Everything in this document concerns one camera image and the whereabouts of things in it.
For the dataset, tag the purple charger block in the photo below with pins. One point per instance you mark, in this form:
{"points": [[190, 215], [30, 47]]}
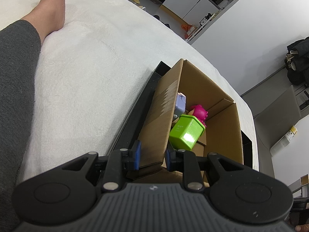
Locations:
{"points": [[181, 104]]}

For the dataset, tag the brown cardboard box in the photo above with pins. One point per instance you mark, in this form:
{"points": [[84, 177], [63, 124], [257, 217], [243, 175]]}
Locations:
{"points": [[157, 125]]}

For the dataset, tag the white cabinet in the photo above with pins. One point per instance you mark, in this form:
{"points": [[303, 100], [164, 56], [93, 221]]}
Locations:
{"points": [[185, 0]]}

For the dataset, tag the yellow and white carton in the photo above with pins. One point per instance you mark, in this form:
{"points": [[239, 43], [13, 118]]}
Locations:
{"points": [[289, 133]]}

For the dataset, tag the green toy bin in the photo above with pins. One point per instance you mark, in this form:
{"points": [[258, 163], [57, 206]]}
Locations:
{"points": [[188, 133]]}

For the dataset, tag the black tray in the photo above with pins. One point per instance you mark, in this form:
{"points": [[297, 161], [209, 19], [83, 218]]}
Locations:
{"points": [[144, 94]]}

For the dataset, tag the person's left leg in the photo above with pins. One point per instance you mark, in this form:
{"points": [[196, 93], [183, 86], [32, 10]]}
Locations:
{"points": [[17, 77]]}

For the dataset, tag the white blanket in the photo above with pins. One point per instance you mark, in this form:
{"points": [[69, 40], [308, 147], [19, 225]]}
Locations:
{"points": [[96, 65]]}

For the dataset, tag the orange bag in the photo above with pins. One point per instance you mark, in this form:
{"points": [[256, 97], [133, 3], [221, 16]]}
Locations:
{"points": [[186, 27]]}

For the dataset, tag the pink hooded figurine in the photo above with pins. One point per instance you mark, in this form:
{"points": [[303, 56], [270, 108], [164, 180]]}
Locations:
{"points": [[199, 111]]}

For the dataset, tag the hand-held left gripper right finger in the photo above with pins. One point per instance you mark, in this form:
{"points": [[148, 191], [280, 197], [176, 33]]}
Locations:
{"points": [[169, 159]]}

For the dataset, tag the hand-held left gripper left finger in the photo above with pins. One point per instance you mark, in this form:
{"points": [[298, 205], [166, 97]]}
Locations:
{"points": [[137, 154]]}

